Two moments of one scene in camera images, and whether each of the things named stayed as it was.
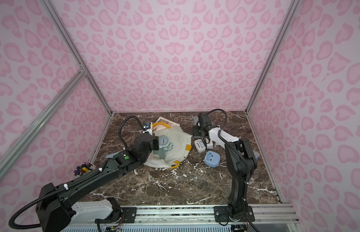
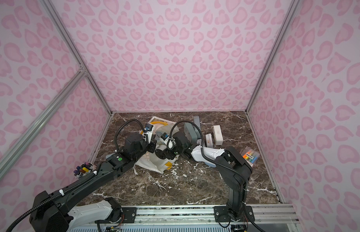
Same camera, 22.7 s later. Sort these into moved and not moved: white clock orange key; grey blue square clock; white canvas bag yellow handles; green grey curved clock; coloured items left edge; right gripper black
Moved: right gripper black; green grey curved clock; white canvas bag yellow handles
Not moved: white clock orange key; grey blue square clock; coloured items left edge
